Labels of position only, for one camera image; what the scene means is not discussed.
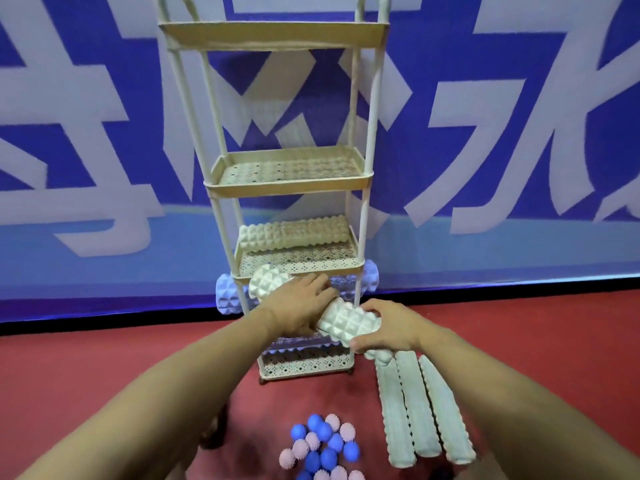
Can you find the person's left hand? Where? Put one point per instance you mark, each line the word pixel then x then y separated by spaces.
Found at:
pixel 292 309

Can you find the person's right hand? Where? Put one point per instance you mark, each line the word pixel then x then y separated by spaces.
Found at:
pixel 400 327

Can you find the person's left fingers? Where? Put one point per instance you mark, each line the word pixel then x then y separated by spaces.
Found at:
pixel 320 289

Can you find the person's right thumb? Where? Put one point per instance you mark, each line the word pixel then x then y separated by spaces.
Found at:
pixel 372 307

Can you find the white spiky foam roller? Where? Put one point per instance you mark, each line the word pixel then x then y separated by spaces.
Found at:
pixel 350 322
pixel 295 232
pixel 447 419
pixel 395 419
pixel 417 409

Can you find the person's left forearm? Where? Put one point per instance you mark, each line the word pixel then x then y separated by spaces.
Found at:
pixel 165 389

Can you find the person's right forearm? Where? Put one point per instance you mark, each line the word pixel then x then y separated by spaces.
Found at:
pixel 510 414

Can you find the lavender spiky foam roller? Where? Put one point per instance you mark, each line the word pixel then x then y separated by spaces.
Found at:
pixel 312 348

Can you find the blue spiky foam roller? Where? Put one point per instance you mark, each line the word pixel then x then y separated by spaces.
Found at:
pixel 227 294

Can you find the cream four-tier storage rack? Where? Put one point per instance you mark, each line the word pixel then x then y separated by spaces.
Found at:
pixel 292 184

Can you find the pile of blue pink balls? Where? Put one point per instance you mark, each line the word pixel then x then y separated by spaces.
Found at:
pixel 322 449

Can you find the blue banner with white print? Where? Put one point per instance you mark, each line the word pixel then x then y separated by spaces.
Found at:
pixel 500 144

